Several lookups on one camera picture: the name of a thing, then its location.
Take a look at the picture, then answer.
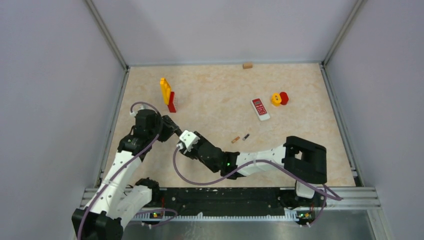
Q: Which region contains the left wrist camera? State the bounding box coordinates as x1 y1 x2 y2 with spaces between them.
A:
129 104 146 117

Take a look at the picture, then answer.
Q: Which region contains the red round toy block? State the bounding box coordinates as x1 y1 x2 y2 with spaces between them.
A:
279 91 290 106

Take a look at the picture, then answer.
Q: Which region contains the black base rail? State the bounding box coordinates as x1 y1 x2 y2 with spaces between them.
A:
135 178 326 225

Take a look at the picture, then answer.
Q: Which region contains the yellow round toy block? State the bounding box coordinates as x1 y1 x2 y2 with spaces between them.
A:
270 93 282 107

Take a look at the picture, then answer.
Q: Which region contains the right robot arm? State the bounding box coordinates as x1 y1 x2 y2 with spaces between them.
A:
178 130 328 186

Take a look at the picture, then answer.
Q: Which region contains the small wooden block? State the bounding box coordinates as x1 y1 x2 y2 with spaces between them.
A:
242 62 253 70

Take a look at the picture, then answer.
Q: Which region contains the white remote control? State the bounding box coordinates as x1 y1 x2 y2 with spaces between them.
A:
250 97 271 121

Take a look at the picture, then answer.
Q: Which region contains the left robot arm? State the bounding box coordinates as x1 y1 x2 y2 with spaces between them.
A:
71 109 181 240

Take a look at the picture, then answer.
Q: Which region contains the yellow toy block plate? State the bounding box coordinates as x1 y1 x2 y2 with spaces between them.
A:
160 77 172 105

